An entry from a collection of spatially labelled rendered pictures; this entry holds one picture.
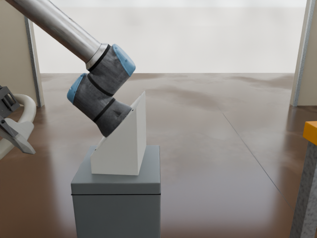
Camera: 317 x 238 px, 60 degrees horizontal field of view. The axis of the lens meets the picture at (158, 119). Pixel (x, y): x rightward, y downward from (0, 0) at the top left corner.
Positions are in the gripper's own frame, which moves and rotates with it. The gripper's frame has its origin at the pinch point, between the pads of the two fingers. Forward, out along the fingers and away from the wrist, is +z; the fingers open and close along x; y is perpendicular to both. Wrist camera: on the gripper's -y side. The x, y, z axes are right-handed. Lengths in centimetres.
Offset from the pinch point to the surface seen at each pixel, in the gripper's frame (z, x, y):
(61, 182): 137, 154, 99
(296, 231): 113, -56, 62
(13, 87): 114, 408, 289
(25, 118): -3.6, 1.4, 9.5
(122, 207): 64, 14, 32
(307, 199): 93, -62, 66
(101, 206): 60, 23, 29
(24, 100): -3.8, 10.5, 18.4
